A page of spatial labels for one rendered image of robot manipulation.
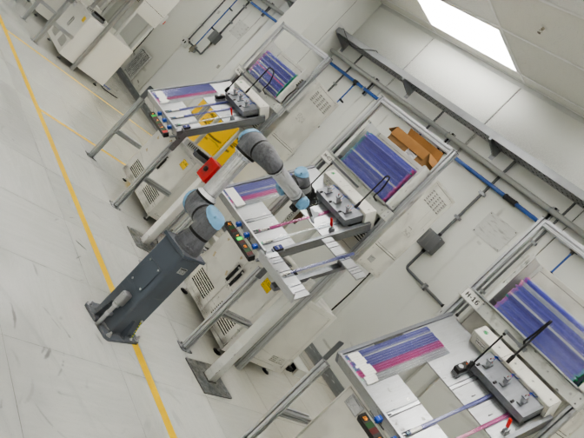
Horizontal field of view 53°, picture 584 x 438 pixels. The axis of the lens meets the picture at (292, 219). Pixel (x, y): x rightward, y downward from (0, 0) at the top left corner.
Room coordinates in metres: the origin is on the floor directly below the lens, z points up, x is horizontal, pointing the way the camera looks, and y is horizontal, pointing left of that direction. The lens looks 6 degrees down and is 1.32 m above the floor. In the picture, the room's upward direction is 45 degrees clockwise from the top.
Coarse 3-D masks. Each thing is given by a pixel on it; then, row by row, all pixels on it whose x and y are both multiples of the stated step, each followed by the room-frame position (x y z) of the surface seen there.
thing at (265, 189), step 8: (248, 184) 3.78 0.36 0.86; (256, 184) 3.79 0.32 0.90; (264, 184) 3.80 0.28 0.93; (272, 184) 3.81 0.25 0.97; (224, 192) 3.68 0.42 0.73; (232, 192) 3.69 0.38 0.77; (240, 192) 3.70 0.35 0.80; (248, 192) 3.71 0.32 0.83; (256, 192) 3.72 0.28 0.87; (264, 192) 3.73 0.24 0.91; (272, 192) 3.74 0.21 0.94; (232, 200) 3.62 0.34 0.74; (240, 200) 3.63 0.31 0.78; (248, 200) 3.64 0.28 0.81; (256, 200) 3.65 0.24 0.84; (264, 200) 3.68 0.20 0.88
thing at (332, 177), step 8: (328, 176) 3.85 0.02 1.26; (336, 176) 3.85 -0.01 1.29; (328, 184) 3.87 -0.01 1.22; (336, 184) 3.78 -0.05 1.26; (344, 184) 3.79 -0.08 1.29; (344, 192) 3.72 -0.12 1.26; (352, 192) 3.73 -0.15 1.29; (352, 200) 3.66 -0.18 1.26; (360, 200) 3.67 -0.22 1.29; (360, 208) 3.60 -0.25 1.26; (368, 208) 3.61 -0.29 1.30; (368, 216) 3.58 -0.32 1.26
